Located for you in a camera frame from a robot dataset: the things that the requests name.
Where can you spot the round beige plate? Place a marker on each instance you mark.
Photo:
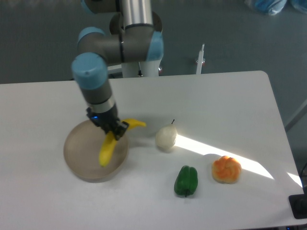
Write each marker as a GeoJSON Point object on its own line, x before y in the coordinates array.
{"type": "Point", "coordinates": [81, 152]}

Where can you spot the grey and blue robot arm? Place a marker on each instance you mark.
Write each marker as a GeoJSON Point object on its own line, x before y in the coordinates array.
{"type": "Point", "coordinates": [138, 42]}

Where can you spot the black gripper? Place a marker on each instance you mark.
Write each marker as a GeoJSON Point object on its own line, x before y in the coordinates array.
{"type": "Point", "coordinates": [108, 121]}

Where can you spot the orange bread roll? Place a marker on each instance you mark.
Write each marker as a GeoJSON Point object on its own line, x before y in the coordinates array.
{"type": "Point", "coordinates": [226, 170]}

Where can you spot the green bell pepper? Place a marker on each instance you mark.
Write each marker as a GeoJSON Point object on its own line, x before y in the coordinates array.
{"type": "Point", "coordinates": [186, 182]}

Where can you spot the blue plastic bag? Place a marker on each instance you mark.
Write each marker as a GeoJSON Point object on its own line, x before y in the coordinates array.
{"type": "Point", "coordinates": [274, 7]}

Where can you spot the white stand leg right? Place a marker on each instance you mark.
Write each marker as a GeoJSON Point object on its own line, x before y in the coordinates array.
{"type": "Point", "coordinates": [200, 60]}

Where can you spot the black device at table edge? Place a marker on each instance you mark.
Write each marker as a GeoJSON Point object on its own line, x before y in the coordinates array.
{"type": "Point", "coordinates": [298, 205]}

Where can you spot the pale white pear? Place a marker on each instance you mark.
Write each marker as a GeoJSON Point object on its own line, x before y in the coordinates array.
{"type": "Point", "coordinates": [166, 136]}

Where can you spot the yellow banana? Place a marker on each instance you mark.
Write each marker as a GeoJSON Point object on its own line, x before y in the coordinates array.
{"type": "Point", "coordinates": [110, 141]}

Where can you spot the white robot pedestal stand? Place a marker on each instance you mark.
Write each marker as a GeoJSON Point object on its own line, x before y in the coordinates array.
{"type": "Point", "coordinates": [133, 69]}

